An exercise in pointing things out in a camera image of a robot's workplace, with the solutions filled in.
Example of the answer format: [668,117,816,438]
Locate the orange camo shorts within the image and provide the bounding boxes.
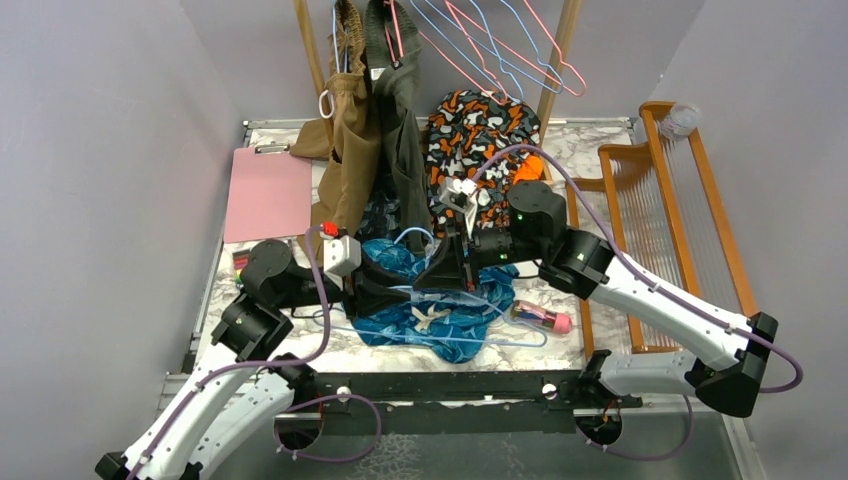
[424,90,545,238]

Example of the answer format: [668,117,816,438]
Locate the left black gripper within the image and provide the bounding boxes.
[277,244,412,320]

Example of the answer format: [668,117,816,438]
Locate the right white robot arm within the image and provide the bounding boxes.
[414,178,778,418]

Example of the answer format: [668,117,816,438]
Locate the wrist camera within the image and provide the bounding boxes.
[321,222,362,278]
[433,177,492,239]

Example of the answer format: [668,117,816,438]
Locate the wooden hanger stand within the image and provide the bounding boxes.
[293,1,587,159]

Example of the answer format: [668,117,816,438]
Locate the marker set pack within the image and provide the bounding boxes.
[232,250,250,286]

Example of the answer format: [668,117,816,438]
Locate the light blue wire hanger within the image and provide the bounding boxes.
[334,238,548,364]

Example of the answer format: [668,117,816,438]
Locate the pink clipboard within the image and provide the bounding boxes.
[223,147,312,244]

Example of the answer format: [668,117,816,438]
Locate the dark patterned shorts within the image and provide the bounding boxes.
[356,189,401,240]

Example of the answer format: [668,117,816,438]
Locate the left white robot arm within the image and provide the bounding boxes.
[95,235,409,479]

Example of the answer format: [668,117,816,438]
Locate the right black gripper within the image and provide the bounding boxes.
[413,213,546,294]

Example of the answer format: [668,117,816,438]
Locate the tan brown shorts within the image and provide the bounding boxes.
[290,1,382,234]

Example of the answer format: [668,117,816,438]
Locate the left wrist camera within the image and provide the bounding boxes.
[321,222,362,278]

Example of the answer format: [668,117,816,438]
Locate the blue patterned shorts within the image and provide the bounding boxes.
[351,265,518,364]

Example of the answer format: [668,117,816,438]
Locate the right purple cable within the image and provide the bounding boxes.
[470,143,805,395]

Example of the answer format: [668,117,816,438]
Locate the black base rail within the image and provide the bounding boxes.
[274,370,610,446]

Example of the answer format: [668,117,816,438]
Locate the pink capped pencil tube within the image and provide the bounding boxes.
[511,300,573,335]

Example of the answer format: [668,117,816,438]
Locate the dark green shorts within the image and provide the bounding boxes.
[364,1,432,232]

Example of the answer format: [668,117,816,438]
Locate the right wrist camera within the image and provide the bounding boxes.
[433,177,492,239]

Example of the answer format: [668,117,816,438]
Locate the wooden drying rack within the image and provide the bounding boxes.
[564,101,769,356]

